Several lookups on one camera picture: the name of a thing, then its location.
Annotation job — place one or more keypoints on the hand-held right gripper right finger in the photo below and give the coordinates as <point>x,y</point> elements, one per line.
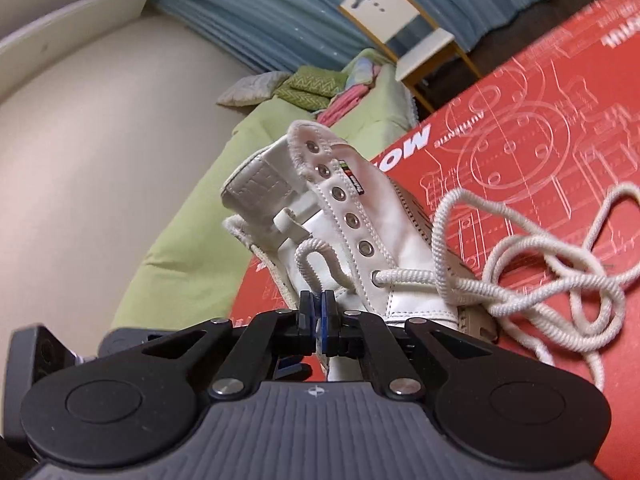
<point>327,312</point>

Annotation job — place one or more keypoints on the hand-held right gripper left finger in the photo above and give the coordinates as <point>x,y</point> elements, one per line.
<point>311,312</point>

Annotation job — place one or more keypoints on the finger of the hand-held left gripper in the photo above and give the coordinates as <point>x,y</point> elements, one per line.
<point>287,369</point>

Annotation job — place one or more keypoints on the white platform shoe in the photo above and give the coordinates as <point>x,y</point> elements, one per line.
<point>380,220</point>

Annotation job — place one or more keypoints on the white shoelace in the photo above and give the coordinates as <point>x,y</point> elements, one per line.
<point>520,305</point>

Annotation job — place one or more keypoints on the light green sofa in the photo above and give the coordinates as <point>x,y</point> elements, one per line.
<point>200,210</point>

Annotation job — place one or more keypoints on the pink folded cloth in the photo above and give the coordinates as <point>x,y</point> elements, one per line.
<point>345,102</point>

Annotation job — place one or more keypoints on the grey pillow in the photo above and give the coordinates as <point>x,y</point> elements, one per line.
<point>250,89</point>

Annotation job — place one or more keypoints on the pastel folded blanket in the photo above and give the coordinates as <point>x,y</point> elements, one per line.
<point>365,71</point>

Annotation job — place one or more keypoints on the red printed board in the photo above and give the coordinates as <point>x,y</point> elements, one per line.
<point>525,125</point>

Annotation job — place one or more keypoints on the white wooden chair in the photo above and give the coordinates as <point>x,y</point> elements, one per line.
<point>422,50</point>

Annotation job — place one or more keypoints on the blue curtain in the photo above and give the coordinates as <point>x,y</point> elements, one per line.
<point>260,15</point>

